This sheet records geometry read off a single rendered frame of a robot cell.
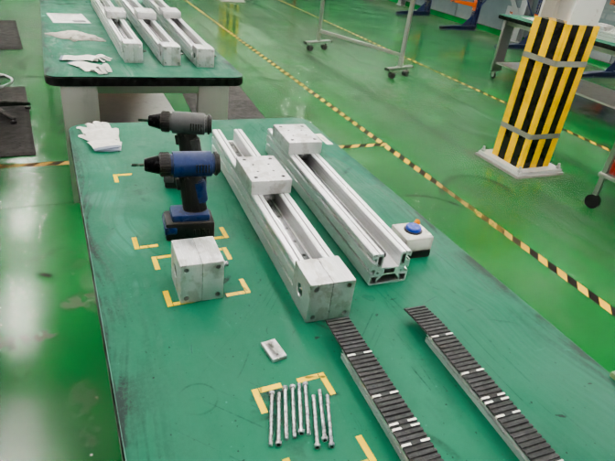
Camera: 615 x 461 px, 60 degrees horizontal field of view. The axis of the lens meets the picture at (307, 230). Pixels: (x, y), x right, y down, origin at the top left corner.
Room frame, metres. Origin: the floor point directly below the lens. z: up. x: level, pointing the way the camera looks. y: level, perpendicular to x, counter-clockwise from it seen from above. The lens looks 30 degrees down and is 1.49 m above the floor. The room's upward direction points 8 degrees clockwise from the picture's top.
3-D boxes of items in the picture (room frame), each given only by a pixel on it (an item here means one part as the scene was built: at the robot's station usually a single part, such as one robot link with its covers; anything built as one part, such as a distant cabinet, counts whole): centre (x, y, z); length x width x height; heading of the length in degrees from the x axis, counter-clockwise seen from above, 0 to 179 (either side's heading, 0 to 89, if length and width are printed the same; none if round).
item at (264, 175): (1.31, 0.14, 0.87); 0.16 x 0.11 x 0.07; 25
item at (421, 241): (1.19, -0.26, 0.81); 0.10 x 0.08 x 0.06; 115
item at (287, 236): (1.31, 0.14, 0.82); 0.80 x 0.10 x 0.09; 25
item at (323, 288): (0.91, -0.06, 0.83); 0.12 x 0.09 x 0.10; 115
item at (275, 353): (0.75, 0.03, 0.78); 0.05 x 0.03 x 0.01; 35
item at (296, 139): (1.62, 0.07, 0.87); 0.16 x 0.11 x 0.07; 25
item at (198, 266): (0.92, 0.21, 0.83); 0.11 x 0.10 x 0.10; 116
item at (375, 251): (1.39, -0.03, 0.82); 0.80 x 0.10 x 0.09; 25
